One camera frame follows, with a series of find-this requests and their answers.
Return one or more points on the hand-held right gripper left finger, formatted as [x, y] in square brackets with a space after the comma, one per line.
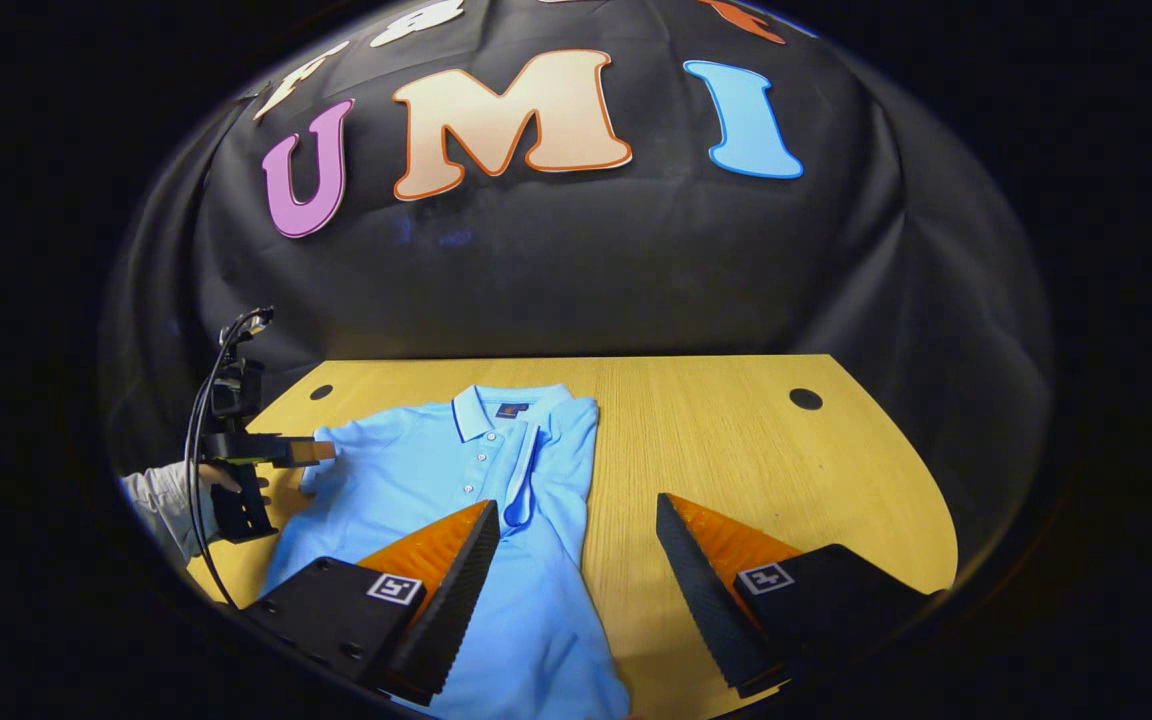
[456, 590]

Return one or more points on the light blue T-shirt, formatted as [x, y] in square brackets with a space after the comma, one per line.
[416, 470]

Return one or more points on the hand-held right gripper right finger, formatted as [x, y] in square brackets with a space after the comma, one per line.
[696, 590]

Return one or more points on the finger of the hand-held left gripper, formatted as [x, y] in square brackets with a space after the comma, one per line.
[311, 452]

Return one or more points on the black backdrop cloth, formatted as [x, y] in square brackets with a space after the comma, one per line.
[636, 260]

